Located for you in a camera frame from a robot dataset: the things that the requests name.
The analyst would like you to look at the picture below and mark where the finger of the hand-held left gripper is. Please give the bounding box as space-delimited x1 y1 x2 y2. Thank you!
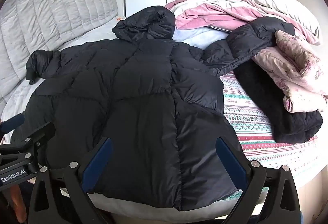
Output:
10 121 56 150
0 113 25 135

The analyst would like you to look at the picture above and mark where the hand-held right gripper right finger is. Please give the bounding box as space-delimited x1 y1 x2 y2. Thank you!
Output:
216 136 302 224

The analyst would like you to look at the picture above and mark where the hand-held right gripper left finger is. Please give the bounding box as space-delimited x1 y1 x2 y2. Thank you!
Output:
27 137 114 224

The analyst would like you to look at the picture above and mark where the black hooded puffer jacket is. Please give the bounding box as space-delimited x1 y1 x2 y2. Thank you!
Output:
11 6 298 211

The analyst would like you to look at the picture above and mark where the patterned striped bed sheet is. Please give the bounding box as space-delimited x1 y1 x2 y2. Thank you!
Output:
219 70 319 201

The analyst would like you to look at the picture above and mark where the black fleece cloth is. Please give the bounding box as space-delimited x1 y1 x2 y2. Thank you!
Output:
234 58 324 144

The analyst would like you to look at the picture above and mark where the pink floral quilted garment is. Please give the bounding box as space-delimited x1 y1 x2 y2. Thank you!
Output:
252 30 328 113

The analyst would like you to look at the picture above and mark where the grey quilted headboard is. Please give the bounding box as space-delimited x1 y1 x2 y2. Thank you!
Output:
0 0 120 104

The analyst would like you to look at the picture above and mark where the light blue pillow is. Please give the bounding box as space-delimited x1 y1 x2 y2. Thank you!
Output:
173 27 232 50

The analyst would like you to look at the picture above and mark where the pink and white striped blanket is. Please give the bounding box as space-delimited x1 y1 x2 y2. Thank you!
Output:
164 0 321 45

